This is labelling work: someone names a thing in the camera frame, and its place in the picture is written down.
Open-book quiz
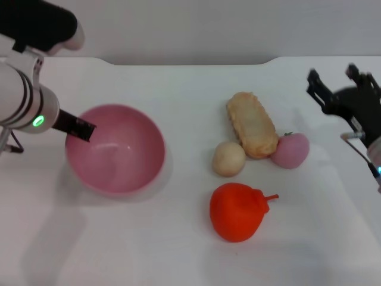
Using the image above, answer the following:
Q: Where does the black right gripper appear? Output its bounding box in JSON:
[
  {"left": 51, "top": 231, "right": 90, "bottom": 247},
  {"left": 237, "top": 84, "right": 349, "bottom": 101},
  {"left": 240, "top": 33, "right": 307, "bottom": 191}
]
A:
[{"left": 306, "top": 63, "right": 381, "bottom": 145}]

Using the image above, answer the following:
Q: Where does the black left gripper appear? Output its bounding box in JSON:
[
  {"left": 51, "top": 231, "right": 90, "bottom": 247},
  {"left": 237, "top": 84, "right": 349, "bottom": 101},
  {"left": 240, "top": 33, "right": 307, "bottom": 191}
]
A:
[{"left": 51, "top": 108, "right": 98, "bottom": 142}]

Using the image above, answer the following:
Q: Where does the pink plastic bowl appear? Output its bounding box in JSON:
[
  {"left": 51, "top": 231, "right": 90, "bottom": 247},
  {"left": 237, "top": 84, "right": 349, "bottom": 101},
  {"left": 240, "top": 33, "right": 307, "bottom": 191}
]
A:
[{"left": 64, "top": 104, "right": 166, "bottom": 194}]

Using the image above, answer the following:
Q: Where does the orange toy fruit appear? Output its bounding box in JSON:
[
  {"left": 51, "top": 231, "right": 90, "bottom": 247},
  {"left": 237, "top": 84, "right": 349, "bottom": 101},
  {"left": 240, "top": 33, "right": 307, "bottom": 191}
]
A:
[{"left": 209, "top": 182, "right": 280, "bottom": 243}]

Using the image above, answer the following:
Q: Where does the pink toy apple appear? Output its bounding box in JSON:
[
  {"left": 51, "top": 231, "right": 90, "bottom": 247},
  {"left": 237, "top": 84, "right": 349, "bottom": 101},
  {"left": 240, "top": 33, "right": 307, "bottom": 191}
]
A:
[{"left": 270, "top": 132, "right": 311, "bottom": 170}]

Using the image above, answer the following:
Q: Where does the toasted bread loaf toy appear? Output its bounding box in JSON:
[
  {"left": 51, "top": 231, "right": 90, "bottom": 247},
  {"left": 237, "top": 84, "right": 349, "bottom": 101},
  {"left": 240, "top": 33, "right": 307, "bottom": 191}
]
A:
[{"left": 225, "top": 91, "right": 280, "bottom": 160}]

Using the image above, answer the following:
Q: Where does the beige round bun toy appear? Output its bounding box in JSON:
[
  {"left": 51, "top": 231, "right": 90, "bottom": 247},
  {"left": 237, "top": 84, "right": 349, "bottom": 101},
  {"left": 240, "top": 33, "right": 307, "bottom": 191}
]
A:
[{"left": 212, "top": 141, "right": 247, "bottom": 178}]

